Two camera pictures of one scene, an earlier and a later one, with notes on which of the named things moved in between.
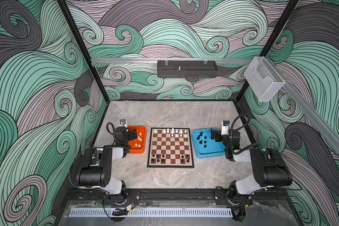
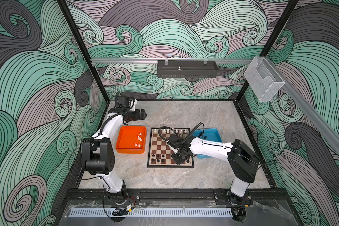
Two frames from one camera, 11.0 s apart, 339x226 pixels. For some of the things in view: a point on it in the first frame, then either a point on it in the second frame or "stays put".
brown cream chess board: x=170 y=148 stays put
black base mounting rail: x=123 y=195 stays put
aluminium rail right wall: x=335 y=136 stays put
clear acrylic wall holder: x=263 y=78 stays put
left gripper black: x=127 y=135 -> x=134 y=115
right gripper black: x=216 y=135 -> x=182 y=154
